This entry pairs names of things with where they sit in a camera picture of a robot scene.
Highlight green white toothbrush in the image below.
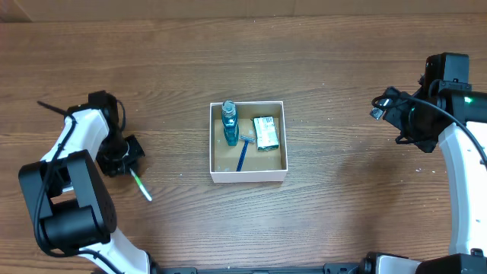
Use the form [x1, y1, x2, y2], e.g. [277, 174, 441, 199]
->
[130, 169, 153, 202]

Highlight blue mouthwash bottle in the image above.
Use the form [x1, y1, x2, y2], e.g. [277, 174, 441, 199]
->
[221, 100, 239, 146]

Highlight blue disposable razor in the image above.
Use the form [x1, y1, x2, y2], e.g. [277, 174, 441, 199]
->
[236, 135, 256, 172]

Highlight green white soap packet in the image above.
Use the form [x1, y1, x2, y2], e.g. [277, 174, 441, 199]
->
[253, 116, 279, 151]

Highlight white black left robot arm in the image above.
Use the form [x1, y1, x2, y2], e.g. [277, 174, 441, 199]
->
[18, 91, 162, 273]

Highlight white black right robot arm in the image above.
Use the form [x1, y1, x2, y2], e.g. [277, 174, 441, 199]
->
[357, 53, 486, 273]

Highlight white cardboard box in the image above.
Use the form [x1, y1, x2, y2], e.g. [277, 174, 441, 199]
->
[208, 101, 288, 183]

